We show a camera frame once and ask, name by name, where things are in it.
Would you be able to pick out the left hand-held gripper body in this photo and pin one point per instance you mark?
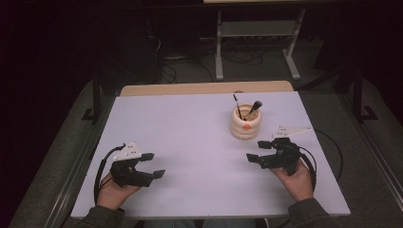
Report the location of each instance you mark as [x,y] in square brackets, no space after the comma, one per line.
[126,174]

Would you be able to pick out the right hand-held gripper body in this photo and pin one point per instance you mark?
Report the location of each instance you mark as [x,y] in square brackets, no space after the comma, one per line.
[285,155]

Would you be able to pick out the cream ribbed cup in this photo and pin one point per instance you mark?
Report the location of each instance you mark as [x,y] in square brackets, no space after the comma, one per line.
[245,133]

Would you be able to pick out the black makeup brush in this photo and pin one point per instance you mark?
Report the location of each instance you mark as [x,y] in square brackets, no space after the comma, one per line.
[256,105]

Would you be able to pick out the thin black brush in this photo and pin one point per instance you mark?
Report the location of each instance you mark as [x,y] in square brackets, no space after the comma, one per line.
[237,103]

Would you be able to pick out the person's left hand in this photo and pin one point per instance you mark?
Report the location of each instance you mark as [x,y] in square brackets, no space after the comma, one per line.
[111,194]

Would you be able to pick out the person's right hand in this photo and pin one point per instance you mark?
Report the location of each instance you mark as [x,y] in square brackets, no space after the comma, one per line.
[297,186]

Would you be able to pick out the black stand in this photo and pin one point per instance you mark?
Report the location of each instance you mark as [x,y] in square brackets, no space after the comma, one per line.
[96,95]
[358,95]

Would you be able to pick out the wooden table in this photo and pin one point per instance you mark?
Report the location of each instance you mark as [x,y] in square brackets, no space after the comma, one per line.
[206,88]

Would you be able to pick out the white metal stand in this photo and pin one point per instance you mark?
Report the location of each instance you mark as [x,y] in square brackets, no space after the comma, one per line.
[218,47]

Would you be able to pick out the metal floor rail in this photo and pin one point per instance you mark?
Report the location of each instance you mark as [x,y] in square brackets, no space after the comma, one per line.
[68,190]
[380,158]

